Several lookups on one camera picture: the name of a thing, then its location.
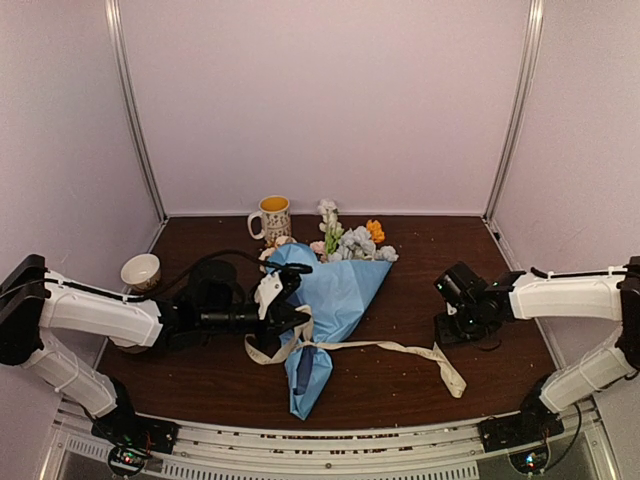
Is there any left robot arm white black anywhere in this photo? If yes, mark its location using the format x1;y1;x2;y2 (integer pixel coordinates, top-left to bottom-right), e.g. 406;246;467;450
1;251;313;444

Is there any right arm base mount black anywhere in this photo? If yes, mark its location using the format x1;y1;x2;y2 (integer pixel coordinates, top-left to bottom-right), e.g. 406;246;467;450
478;375;564;453

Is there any cream printed ribbon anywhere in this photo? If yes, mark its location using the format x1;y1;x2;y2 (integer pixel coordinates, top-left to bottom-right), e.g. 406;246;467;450
243;307;468;400

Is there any floral mug yellow inside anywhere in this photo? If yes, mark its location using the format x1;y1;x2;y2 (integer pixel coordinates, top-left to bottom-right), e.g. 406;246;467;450
247;195;292;247

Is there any blue tissue paper sheet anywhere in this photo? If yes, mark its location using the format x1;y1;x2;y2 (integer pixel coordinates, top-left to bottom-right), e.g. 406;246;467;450
270;243;392;420

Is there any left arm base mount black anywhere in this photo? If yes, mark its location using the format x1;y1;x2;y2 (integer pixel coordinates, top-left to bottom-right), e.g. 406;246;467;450
86;378;179;478

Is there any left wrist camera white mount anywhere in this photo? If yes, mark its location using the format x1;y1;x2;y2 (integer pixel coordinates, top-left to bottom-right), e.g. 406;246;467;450
254;263;313;320

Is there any front aluminium frame rail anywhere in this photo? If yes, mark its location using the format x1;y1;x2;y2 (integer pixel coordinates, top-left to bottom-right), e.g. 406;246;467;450
49;399;621;480

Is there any left vertical aluminium rail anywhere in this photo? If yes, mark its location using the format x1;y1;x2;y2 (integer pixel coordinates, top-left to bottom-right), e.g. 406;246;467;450
104;0;168;223

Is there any white small fake flower stem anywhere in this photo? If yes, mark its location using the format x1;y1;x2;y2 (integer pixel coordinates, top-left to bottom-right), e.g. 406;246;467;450
317;199;344;256

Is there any pink fake flower stem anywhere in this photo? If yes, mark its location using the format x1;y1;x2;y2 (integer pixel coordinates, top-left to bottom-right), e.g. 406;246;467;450
310;241;327;263

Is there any vertical aluminium rail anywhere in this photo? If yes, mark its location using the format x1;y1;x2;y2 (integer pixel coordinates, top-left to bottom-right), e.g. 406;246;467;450
483;0;545;224
104;0;168;223

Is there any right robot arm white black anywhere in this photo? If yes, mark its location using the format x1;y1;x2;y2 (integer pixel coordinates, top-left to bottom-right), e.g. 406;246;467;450
434;256;639;442

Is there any right vertical aluminium rail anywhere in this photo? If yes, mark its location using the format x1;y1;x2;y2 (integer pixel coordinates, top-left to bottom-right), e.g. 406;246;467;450
483;0;545;224

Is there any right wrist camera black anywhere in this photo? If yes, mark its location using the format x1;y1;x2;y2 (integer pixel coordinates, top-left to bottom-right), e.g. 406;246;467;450
434;262;488;308

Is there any scalloped white bowl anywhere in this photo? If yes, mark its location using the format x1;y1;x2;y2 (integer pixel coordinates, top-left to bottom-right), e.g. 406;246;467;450
116;344;148;355

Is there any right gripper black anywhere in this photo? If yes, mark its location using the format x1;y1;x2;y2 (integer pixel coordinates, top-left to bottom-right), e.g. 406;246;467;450
435;304;487;348

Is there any round white bowl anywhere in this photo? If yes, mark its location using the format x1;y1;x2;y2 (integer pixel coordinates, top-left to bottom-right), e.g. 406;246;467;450
120;253;161;292

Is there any orange fake flower stem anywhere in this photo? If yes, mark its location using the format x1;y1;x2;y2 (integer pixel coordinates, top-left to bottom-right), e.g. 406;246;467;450
366;219;386;244

